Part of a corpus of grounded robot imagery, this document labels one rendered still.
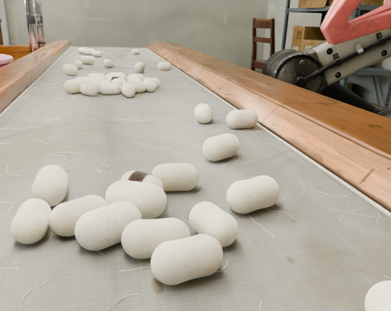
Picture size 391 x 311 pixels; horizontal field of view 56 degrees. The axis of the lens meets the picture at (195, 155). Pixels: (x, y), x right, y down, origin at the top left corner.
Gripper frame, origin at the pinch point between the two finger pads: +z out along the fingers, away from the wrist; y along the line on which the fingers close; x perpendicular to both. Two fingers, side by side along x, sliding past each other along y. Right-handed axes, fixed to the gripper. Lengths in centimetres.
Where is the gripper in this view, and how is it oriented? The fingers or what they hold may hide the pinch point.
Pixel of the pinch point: (336, 28)
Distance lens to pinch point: 27.9
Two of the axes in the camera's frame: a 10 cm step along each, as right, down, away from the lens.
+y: 2.3, 3.5, -9.1
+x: 6.0, 6.8, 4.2
